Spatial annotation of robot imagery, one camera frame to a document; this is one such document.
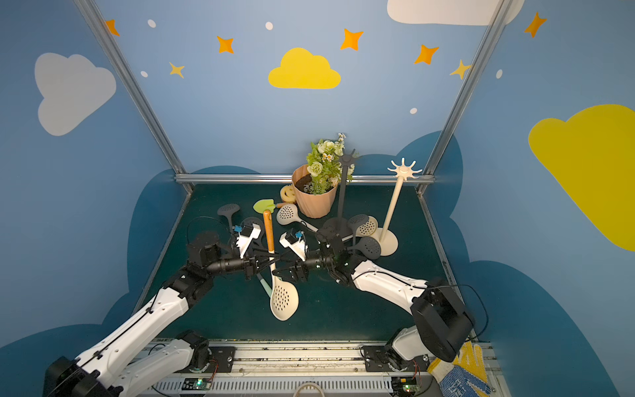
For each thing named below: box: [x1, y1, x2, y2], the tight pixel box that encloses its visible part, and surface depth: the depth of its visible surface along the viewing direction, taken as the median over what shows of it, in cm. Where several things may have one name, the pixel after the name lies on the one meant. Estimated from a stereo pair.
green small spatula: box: [253, 199, 287, 214], surface depth 117 cm
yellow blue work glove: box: [427, 340, 493, 397], surface depth 72 cm
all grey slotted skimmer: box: [217, 203, 240, 230], surface depth 110 cm
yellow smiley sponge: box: [280, 184, 297, 203], surface depth 117 cm
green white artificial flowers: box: [303, 132, 355, 196], surface depth 95 cm
